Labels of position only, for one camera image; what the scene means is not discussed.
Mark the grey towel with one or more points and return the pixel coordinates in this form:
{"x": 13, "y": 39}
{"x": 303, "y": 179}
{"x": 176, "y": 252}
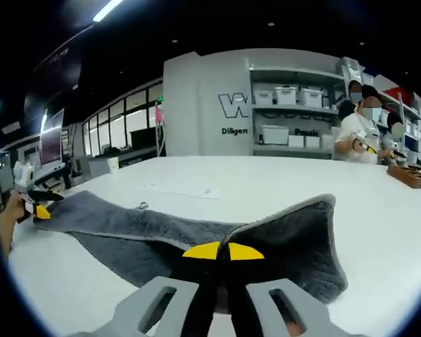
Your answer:
{"x": 126, "y": 228}

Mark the person's left hand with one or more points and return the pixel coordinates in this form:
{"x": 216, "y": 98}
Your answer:
{"x": 11, "y": 210}

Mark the dark computer monitor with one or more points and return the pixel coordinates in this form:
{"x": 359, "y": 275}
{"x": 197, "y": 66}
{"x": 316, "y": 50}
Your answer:
{"x": 52, "y": 140}

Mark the white paper cup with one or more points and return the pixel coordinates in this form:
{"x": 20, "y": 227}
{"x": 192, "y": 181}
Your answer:
{"x": 113, "y": 164}

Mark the pink hanging item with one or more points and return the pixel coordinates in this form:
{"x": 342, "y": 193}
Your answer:
{"x": 159, "y": 114}

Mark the grey metal shelving unit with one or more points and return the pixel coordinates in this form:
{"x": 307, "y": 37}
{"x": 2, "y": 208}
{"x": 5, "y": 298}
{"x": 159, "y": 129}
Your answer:
{"x": 407, "y": 103}
{"x": 294, "y": 151}

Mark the ceiling light strip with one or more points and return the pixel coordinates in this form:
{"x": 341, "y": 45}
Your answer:
{"x": 107, "y": 10}

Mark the brown wooden tray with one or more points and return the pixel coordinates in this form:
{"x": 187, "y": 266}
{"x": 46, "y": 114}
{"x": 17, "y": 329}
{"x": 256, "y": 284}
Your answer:
{"x": 408, "y": 177}

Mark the group of white storage boxes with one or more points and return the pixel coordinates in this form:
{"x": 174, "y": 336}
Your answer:
{"x": 284, "y": 95}

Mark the large clear plastic bin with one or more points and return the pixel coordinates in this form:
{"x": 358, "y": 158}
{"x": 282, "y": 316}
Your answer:
{"x": 351, "y": 66}

